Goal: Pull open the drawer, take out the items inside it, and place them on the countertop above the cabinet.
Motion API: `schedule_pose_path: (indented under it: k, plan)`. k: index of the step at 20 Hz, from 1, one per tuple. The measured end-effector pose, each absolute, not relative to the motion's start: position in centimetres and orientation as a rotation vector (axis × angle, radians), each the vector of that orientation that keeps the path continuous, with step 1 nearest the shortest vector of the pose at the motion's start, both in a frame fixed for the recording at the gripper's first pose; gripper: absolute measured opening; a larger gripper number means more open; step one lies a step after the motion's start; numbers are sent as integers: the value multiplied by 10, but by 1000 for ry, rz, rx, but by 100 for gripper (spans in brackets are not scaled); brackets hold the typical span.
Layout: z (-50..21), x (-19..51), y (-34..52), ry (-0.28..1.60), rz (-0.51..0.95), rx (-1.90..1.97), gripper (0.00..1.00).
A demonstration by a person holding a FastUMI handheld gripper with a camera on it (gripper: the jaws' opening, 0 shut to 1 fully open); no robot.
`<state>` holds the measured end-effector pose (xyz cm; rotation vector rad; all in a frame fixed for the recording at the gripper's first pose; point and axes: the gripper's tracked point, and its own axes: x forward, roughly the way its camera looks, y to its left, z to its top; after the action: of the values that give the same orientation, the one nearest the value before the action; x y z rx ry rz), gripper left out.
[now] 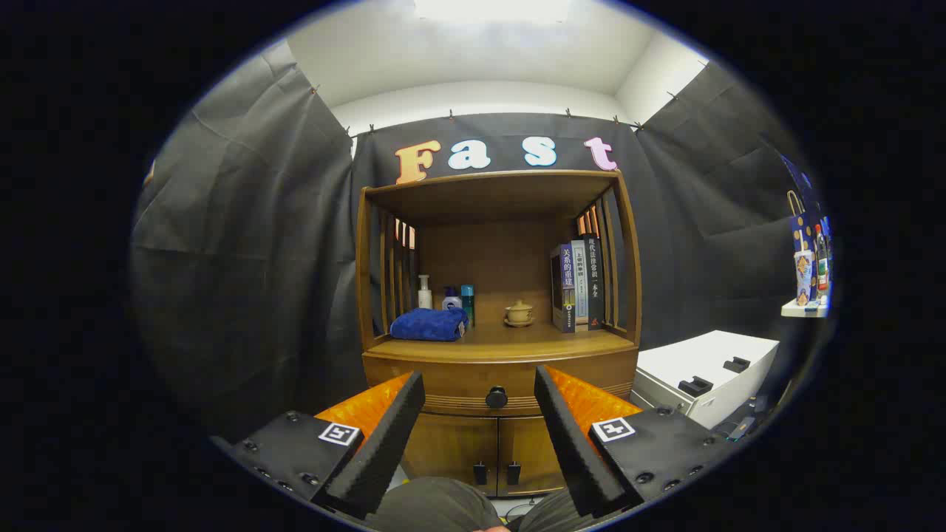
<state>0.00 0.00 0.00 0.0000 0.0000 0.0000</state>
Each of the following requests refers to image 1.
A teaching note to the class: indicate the black backdrop cloth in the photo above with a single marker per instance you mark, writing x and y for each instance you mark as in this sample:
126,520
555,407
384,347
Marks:
244,258

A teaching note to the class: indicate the white and grey book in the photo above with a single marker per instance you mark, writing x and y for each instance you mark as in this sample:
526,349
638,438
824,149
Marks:
581,284

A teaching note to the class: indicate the wooden drawer with black knob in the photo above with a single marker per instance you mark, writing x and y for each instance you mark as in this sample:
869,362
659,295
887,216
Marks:
465,380

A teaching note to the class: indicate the wooden cabinet door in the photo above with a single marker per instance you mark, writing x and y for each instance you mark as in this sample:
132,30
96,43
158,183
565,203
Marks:
528,454
451,451

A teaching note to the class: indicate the small white blue-capped bottle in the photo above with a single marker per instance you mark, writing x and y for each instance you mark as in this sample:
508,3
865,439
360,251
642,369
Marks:
451,302

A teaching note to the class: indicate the printed paper cup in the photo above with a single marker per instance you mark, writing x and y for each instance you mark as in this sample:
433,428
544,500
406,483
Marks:
804,277

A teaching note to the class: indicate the teal bottle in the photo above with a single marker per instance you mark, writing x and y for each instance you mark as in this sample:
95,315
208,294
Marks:
468,303

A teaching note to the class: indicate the wooden cabinet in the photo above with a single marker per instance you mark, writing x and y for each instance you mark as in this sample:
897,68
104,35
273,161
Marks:
495,258

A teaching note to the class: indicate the beige saucer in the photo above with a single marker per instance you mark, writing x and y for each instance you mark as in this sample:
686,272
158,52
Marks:
519,324

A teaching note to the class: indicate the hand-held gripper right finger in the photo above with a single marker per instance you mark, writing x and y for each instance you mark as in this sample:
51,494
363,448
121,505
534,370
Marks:
569,436

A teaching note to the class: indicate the person's left leg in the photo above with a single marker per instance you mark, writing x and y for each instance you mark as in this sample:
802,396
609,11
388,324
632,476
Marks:
436,506

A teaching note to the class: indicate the beige lidded teacup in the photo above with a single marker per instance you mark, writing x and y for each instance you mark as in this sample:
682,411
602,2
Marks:
519,312

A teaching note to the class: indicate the white pump bottle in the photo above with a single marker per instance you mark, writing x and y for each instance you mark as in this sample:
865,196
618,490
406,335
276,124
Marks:
425,297

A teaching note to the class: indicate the red label bottle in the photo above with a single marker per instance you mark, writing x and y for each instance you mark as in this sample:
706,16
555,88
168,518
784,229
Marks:
821,266

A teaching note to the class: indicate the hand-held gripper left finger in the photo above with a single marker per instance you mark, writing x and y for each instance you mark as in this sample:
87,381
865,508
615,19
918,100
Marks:
388,436

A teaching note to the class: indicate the white wall shelf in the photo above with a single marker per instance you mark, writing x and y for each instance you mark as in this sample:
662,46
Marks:
804,310

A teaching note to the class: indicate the person's right leg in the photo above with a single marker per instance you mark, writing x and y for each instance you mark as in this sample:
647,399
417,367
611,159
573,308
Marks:
550,517

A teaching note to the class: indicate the blue folded towel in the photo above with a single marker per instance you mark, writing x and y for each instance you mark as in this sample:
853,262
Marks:
429,325

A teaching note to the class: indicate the blue gift bag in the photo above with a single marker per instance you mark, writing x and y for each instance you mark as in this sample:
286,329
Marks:
800,229

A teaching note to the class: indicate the person's leg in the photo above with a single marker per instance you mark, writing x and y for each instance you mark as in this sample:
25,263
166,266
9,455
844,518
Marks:
436,506
550,517

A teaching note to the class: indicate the wooden countertop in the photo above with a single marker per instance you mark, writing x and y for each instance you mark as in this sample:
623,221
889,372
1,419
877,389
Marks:
517,338

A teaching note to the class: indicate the purple book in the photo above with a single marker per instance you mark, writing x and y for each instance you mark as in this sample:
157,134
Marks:
565,292

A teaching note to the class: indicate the ceiling light panel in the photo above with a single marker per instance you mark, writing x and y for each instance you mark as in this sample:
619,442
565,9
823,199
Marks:
491,9

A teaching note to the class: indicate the black book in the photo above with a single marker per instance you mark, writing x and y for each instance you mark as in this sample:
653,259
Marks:
594,281

